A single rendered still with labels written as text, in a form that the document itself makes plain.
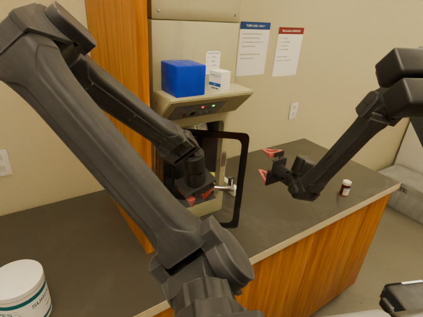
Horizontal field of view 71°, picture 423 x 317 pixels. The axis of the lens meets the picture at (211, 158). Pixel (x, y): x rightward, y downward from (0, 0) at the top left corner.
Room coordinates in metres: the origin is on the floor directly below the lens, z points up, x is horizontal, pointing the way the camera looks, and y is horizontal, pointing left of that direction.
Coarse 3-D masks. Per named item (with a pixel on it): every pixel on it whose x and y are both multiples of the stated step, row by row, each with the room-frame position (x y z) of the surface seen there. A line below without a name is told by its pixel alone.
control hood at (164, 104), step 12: (156, 96) 0.90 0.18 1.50; (168, 96) 0.86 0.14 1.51; (192, 96) 0.88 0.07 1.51; (204, 96) 0.90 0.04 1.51; (216, 96) 0.92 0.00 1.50; (228, 96) 0.95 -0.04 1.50; (240, 96) 0.99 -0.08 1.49; (156, 108) 0.90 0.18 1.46; (168, 108) 0.85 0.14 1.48; (228, 108) 1.04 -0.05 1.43
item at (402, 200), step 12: (396, 168) 2.89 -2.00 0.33; (408, 168) 2.92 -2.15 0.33; (396, 180) 2.62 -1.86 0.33; (408, 180) 2.65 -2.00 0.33; (420, 180) 2.67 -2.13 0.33; (396, 192) 2.61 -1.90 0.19; (408, 192) 2.52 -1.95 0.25; (420, 192) 2.43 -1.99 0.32; (396, 204) 2.59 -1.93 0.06; (408, 204) 2.50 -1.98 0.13; (420, 204) 2.41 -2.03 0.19; (408, 216) 2.47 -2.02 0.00; (420, 216) 2.39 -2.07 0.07
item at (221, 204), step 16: (208, 144) 0.91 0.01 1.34; (224, 144) 0.91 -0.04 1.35; (240, 144) 0.91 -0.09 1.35; (208, 160) 0.91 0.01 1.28; (224, 160) 0.91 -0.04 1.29; (240, 160) 0.91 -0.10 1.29; (176, 176) 0.91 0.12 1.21; (224, 176) 0.91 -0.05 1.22; (240, 176) 0.91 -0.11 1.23; (176, 192) 0.91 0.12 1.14; (224, 192) 0.91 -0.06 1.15; (240, 192) 0.91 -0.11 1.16; (192, 208) 0.91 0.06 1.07; (208, 208) 0.91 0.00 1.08; (224, 208) 0.91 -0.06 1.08; (224, 224) 0.91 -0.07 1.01
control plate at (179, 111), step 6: (222, 102) 0.97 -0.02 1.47; (180, 108) 0.88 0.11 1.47; (186, 108) 0.89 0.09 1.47; (192, 108) 0.91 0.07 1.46; (198, 108) 0.93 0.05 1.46; (204, 108) 0.95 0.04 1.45; (210, 108) 0.97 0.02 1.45; (216, 108) 0.99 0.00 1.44; (174, 114) 0.90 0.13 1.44; (180, 114) 0.91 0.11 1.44; (186, 114) 0.93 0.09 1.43; (198, 114) 0.97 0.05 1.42
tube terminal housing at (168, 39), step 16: (160, 32) 0.93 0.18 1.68; (176, 32) 0.97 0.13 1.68; (192, 32) 1.00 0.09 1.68; (208, 32) 1.03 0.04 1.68; (224, 32) 1.07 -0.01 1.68; (160, 48) 0.93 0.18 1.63; (176, 48) 0.97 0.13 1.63; (192, 48) 1.00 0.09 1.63; (208, 48) 1.04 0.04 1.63; (224, 48) 1.07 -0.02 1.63; (160, 64) 0.93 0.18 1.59; (224, 64) 1.08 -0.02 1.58; (160, 80) 0.93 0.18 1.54; (208, 80) 1.04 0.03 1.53; (224, 112) 1.09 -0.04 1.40; (224, 128) 1.09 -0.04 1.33
